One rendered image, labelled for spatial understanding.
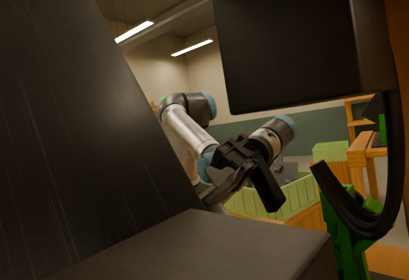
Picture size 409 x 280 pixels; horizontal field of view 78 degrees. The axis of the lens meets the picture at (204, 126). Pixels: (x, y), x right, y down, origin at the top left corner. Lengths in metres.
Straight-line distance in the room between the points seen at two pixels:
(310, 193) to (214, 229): 1.36
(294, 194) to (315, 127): 6.21
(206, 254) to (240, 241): 0.03
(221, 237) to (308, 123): 7.45
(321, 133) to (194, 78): 4.71
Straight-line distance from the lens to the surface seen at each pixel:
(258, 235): 0.25
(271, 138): 0.59
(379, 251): 1.01
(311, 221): 1.62
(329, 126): 7.57
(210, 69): 9.06
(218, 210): 0.45
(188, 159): 1.08
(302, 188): 1.54
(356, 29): 0.22
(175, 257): 0.24
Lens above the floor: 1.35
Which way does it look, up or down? 1 degrees down
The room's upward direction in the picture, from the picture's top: 9 degrees counter-clockwise
